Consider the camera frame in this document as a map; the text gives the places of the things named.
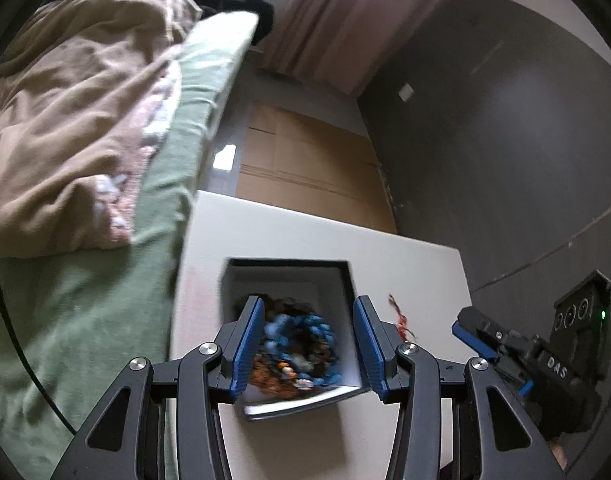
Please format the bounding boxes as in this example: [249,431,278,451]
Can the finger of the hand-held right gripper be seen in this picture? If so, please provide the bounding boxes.
[493,357,535,397]
[452,306,516,363]

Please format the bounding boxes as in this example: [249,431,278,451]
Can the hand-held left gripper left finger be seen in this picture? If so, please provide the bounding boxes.
[49,295,265,480]

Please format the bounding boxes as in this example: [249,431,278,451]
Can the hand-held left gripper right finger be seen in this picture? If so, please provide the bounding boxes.
[353,296,569,480]

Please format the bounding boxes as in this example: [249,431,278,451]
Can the brown bead bracelet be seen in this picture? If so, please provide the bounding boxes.
[249,352,306,400]

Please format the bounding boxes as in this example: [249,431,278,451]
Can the red cord bracelet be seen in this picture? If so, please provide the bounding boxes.
[388,294,417,343]

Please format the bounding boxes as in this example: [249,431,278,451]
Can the blue bead bracelet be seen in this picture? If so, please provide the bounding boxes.
[262,310,343,391]

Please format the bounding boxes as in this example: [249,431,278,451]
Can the black jewelry box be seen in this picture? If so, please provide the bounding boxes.
[220,257,371,421]

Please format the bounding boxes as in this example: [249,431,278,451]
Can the green bed sheet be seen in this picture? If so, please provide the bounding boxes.
[0,10,261,480]

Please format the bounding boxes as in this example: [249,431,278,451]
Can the flat cardboard sheet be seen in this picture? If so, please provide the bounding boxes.
[235,101,399,235]

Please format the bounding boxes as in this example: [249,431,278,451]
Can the beige blanket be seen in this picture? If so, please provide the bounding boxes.
[0,0,203,260]

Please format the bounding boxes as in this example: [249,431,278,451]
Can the pink curtain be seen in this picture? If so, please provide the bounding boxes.
[262,0,466,97]

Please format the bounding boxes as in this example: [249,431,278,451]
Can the thin wall cable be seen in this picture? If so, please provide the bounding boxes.
[473,195,611,293]

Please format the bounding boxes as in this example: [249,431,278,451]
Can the black cable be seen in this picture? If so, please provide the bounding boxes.
[0,210,78,436]

